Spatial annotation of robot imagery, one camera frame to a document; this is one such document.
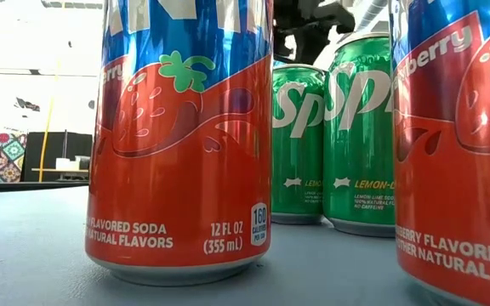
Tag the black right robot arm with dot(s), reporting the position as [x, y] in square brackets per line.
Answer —
[309, 38]

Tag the red Fanta strawberry can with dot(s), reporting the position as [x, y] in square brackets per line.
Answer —
[177, 191]
[462, 191]

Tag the white box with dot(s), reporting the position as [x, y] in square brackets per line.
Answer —
[63, 164]

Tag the green Sprite can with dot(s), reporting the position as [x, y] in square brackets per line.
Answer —
[357, 149]
[298, 161]

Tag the black partition panel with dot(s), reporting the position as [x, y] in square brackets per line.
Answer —
[72, 144]

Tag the grey ventilation duct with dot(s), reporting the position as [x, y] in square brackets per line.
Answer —
[370, 13]

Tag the desk with wooden top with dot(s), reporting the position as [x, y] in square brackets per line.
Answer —
[58, 170]

